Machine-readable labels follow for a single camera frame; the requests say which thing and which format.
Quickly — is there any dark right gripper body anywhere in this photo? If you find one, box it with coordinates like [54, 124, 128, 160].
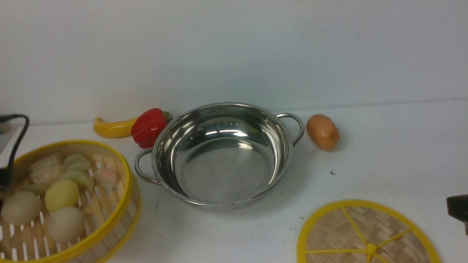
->
[446, 195, 468, 235]

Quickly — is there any yellow-rimmed woven bamboo lid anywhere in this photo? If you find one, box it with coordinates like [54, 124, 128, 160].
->
[296, 200, 441, 263]

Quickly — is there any yellow-rimmed bamboo steamer basket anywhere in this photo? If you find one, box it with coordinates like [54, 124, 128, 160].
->
[1, 140, 141, 263]

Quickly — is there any brown potato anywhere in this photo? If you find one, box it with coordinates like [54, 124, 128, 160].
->
[306, 114, 340, 151]

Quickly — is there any red bell pepper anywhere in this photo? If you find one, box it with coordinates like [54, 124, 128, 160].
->
[131, 108, 172, 149]

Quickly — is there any pink-tinted dumpling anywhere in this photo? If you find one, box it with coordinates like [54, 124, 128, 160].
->
[93, 168, 118, 188]

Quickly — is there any yellow banana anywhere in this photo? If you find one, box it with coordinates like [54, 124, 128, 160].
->
[93, 118, 138, 139]

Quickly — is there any pale green dumpling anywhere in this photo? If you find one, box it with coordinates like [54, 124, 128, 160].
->
[60, 154, 95, 191]

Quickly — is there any white round bun front-right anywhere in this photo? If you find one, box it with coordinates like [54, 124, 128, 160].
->
[47, 206, 86, 243]

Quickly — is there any yellow round bun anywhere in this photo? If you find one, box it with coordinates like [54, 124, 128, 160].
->
[45, 179, 80, 213]

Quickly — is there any white pleated dumpling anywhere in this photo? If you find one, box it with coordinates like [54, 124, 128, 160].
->
[29, 153, 67, 184]

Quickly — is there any white round bun front-left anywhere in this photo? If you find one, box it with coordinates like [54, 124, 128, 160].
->
[1, 191, 42, 226]

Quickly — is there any stainless steel two-handled pot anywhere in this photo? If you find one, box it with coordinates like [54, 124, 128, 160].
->
[134, 102, 305, 210]

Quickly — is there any black cable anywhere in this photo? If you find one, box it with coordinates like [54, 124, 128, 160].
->
[0, 114, 30, 192]

